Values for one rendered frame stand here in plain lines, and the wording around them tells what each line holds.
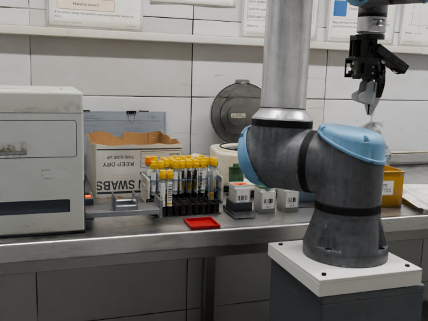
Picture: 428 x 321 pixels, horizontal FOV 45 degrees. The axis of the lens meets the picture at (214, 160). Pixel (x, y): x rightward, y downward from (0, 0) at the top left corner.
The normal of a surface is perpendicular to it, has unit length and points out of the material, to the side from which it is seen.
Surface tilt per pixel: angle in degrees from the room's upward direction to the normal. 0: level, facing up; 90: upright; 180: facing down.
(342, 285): 90
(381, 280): 90
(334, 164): 88
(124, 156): 96
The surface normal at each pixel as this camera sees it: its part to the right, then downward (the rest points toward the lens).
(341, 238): -0.36, -0.18
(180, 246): 0.31, 0.17
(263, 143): -0.61, 0.06
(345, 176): -0.39, 0.13
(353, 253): -0.06, -0.15
